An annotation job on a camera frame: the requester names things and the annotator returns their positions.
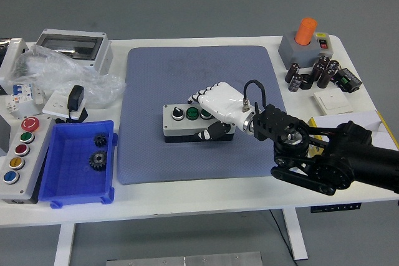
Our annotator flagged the grey five-button control box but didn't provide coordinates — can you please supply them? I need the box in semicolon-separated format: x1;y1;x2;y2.
0;116;55;205

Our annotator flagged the white table leg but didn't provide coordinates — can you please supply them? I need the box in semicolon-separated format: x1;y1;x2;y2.
53;224;77;266
282;208;309;260

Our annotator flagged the small black gear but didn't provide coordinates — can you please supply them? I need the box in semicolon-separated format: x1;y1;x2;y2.
93;133;109;148

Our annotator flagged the blue plastic bin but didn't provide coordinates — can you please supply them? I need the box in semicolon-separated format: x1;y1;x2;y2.
37;120;118;209

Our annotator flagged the large black gear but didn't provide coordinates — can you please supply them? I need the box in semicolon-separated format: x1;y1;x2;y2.
88;150;109;172

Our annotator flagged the grey metal box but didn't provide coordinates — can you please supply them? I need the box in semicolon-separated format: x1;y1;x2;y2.
0;115;13;155

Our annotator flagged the black adapter cord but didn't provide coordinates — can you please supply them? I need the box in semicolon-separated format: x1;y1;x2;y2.
55;108;89;123

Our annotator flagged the grey four-button control box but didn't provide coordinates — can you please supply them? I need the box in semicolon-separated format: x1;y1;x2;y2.
162;103;235;145

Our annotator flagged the black table control panel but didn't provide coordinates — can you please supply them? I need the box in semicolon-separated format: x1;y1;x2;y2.
310;203;362;214

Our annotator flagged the black module with green terminal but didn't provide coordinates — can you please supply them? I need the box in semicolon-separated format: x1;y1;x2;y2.
332;67;363;93

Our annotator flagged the white wall socket plate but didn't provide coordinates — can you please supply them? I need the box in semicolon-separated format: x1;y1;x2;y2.
42;90;87;116

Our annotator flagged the orange cylinder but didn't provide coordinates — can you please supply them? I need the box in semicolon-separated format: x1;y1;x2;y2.
295;17;318;45

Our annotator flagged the clear plastic bag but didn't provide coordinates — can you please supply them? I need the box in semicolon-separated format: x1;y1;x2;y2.
6;44;127;105

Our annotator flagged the white labelled electrical component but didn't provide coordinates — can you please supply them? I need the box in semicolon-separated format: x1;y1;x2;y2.
3;95;23;115

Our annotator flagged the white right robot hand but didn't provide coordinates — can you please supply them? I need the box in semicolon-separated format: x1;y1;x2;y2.
186;82;251;141

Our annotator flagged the grey switch box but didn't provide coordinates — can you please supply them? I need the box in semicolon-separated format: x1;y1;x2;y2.
278;31;334;69

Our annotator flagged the black ring core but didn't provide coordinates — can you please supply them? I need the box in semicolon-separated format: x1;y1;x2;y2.
299;74;314;90

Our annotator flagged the white circuit breaker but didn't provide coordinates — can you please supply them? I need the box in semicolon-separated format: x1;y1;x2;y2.
11;82;36;105

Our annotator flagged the black power adapter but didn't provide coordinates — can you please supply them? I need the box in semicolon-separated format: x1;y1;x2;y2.
66;84;85;113

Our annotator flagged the white wall switch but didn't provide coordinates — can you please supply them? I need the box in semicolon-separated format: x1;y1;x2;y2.
313;89;354;115

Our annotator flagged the blue-grey table mat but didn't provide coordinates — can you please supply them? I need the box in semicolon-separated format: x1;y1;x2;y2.
115;45;296;186

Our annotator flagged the white plastic enclosure box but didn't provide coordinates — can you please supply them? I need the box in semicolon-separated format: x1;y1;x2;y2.
0;37;29;95

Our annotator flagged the grey enclosure with clear lid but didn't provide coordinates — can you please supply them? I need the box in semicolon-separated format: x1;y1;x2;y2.
35;28;113;76

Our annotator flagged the yellow white cardboard box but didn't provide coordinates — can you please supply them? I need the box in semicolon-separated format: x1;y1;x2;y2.
307;110;399;156

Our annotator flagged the silver metal plate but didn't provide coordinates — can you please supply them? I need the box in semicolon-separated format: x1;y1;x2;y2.
105;251;262;266

